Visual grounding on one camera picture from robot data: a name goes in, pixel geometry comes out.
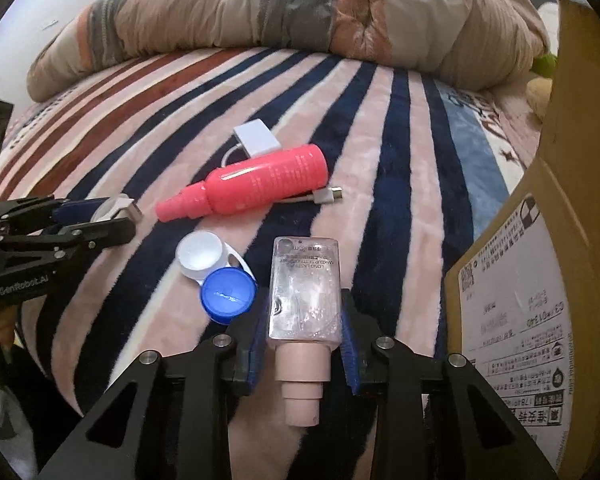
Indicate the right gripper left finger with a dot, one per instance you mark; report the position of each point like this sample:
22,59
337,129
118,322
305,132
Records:
166,417

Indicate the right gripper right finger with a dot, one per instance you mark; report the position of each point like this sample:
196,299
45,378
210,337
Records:
422,418

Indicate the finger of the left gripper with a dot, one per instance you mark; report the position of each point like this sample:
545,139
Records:
50,215
88,235

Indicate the clear bottle pink cap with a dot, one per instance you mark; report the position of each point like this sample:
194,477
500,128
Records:
304,322

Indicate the blue white lens case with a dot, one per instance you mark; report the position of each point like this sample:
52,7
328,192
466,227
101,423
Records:
227,287

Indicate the cardboard box with label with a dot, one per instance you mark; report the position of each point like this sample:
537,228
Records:
524,302

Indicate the pink red spray bottle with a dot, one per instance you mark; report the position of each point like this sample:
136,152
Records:
249,184

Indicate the white usb adapter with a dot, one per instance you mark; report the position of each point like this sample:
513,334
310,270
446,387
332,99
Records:
256,139

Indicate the striped plush blanket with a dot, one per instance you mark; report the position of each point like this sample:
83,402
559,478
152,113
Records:
404,172

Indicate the mauve bed sheet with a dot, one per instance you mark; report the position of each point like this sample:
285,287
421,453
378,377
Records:
521,126

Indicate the brown plush toy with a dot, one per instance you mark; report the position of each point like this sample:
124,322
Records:
538,93

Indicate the rolled beige quilt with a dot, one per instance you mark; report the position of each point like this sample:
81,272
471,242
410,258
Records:
469,44

